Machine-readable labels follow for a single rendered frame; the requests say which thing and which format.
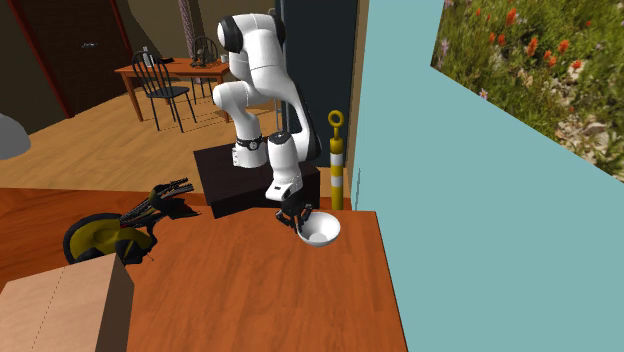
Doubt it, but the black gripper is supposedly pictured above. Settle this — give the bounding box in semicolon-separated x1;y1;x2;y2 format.
275;193;314;235

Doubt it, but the white bowl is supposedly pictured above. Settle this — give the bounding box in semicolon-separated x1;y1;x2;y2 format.
297;211;341;248

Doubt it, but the dark robot stand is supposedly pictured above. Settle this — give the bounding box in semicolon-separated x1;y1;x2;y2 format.
193;142;321;220

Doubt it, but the yellow and black helmet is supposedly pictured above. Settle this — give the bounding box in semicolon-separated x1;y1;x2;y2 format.
62;177;202;267

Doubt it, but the black metal chair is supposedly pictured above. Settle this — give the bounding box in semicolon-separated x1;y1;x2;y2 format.
190;35;221;105
131;50;198;134

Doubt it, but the orange wooden table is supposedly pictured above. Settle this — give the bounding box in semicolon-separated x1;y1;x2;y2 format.
114;57;233;124

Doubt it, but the tan cardboard box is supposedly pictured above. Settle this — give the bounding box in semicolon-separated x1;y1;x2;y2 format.
0;252;136;352

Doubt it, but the dark wooden door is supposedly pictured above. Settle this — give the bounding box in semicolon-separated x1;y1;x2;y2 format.
6;0;134;119

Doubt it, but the grey rounded object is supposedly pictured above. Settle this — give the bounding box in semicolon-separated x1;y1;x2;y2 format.
0;113;32;161

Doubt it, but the yellow and white post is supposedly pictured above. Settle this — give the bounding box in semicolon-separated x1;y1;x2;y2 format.
327;109;345;211

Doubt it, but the flower meadow wall picture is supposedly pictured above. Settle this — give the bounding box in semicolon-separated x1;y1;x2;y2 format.
430;0;624;183

